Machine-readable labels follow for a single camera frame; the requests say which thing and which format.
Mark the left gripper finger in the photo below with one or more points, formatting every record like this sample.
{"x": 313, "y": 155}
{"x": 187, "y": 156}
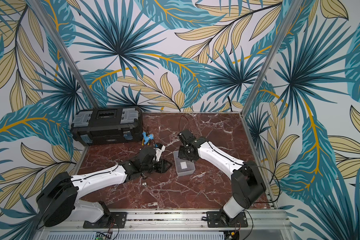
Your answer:
{"x": 164, "y": 164}
{"x": 161, "y": 170}

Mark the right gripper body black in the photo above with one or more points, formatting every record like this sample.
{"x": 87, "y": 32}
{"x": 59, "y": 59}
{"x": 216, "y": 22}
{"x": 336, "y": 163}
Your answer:
{"x": 185, "y": 153}

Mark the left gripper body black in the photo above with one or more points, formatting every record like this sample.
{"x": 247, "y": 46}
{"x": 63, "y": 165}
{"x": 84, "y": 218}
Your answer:
{"x": 148, "y": 168}

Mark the translucent plastic storage box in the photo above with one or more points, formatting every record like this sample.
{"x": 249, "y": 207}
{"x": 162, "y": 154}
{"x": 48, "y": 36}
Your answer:
{"x": 183, "y": 167}

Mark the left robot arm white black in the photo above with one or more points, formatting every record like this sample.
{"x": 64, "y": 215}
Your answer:
{"x": 61, "y": 199}

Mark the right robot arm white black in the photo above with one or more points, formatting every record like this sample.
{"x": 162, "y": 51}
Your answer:
{"x": 246, "y": 180}

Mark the blue toy figure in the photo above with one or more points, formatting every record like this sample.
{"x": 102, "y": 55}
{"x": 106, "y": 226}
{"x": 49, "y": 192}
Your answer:
{"x": 147, "y": 138}

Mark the black plastic toolbox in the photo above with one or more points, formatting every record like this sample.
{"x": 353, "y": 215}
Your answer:
{"x": 108, "y": 126}

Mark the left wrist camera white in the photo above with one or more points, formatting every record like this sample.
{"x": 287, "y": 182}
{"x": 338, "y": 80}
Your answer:
{"x": 159, "y": 148}

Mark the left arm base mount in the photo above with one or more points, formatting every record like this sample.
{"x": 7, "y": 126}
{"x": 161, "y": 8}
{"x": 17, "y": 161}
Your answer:
{"x": 108, "y": 220}

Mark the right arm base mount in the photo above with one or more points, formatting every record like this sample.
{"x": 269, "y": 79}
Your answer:
{"x": 219, "y": 219}

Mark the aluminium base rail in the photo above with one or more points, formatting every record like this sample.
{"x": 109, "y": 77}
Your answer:
{"x": 262, "y": 224}

